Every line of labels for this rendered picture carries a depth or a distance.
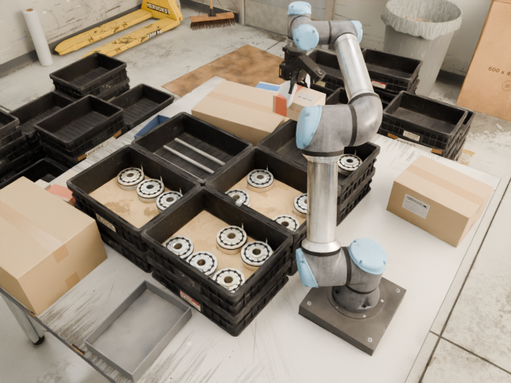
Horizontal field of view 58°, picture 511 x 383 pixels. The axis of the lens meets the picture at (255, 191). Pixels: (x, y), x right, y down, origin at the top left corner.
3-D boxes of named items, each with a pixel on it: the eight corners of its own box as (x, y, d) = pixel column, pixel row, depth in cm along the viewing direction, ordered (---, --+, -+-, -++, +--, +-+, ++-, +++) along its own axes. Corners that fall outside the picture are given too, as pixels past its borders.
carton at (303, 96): (324, 111, 180) (325, 93, 175) (308, 125, 173) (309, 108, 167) (288, 98, 187) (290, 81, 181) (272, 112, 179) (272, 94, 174)
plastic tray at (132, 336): (134, 383, 136) (131, 375, 132) (87, 349, 144) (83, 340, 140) (192, 315, 152) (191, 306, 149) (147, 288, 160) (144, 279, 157)
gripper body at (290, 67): (289, 71, 176) (290, 40, 168) (309, 77, 172) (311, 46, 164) (277, 79, 171) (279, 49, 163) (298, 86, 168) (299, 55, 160)
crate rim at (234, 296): (294, 241, 149) (295, 236, 147) (234, 304, 132) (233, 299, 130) (203, 189, 167) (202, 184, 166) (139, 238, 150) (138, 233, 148)
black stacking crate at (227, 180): (338, 210, 173) (342, 188, 165) (293, 259, 156) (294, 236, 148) (255, 169, 191) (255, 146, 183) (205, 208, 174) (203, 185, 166)
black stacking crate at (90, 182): (204, 208, 174) (201, 185, 166) (144, 257, 157) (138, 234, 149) (134, 166, 192) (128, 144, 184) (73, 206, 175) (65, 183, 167)
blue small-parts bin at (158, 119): (163, 156, 215) (160, 143, 210) (135, 147, 220) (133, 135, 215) (185, 133, 228) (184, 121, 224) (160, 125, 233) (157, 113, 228)
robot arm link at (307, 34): (331, 28, 143) (324, 14, 152) (296, 28, 142) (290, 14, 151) (328, 52, 149) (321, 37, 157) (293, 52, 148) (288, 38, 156)
